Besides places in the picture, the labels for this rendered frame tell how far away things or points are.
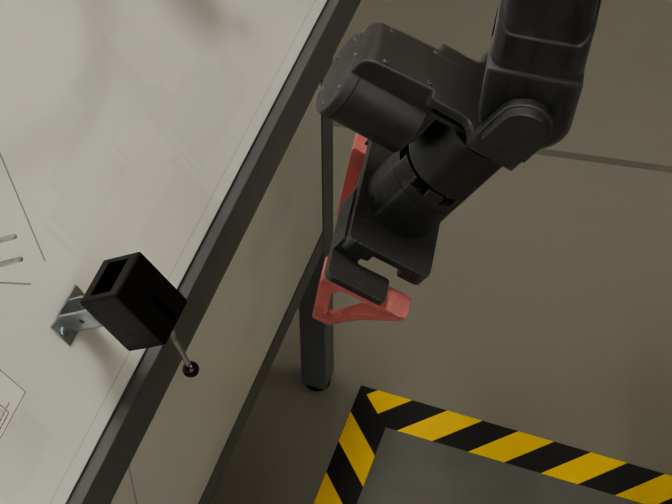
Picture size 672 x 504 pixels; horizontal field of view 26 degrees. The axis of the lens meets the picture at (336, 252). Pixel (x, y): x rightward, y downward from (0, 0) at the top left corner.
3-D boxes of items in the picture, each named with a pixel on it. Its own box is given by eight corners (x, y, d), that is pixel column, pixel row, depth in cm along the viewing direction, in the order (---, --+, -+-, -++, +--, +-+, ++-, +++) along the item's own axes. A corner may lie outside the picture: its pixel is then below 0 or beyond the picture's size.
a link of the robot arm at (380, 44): (563, 131, 87) (575, 32, 92) (399, 39, 83) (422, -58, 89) (453, 228, 95) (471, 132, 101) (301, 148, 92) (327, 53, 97)
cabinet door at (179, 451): (328, 232, 193) (326, 9, 162) (164, 594, 161) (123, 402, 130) (310, 227, 194) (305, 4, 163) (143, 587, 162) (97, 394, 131)
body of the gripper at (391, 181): (335, 250, 99) (391, 196, 94) (361, 142, 105) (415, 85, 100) (415, 291, 101) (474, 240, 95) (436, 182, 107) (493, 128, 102)
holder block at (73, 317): (130, 404, 123) (213, 392, 116) (33, 313, 116) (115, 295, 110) (152, 361, 125) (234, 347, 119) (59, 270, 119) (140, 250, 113)
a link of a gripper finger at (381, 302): (273, 324, 104) (337, 263, 97) (293, 247, 108) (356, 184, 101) (354, 363, 106) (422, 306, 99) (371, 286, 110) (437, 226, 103)
